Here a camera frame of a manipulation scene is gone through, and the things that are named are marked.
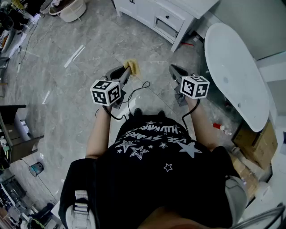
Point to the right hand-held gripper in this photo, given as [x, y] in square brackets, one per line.
[194, 87]

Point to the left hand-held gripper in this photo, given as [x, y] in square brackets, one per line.
[104, 93]

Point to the yellow scrub sponge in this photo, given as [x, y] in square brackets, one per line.
[133, 66]

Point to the person's right forearm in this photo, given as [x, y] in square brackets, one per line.
[202, 125]

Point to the person's left forearm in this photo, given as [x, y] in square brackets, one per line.
[98, 134]

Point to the person's black left shoe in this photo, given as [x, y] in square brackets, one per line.
[137, 111]

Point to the person's black shoe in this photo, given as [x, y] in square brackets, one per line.
[161, 113]
[137, 111]

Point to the person's black right shoe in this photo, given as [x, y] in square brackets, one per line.
[161, 113]

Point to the white drawer cabinet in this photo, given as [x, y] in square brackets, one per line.
[163, 15]

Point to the white bathtub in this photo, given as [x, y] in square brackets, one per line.
[236, 73]

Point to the red capped white bottle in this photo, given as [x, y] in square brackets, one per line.
[220, 127]

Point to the round cream side table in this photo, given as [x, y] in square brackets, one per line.
[69, 10]

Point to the brown cardboard box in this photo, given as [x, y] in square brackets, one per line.
[257, 143]

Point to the black star print t-shirt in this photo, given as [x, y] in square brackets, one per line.
[152, 179]

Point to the dark wooden shelf unit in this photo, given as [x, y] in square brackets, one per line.
[18, 134]

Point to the black mesh waste bin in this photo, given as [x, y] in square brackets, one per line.
[36, 169]

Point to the grey fabric sleeve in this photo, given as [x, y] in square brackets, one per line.
[236, 196]

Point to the metal tube rail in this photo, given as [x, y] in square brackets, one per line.
[261, 217]

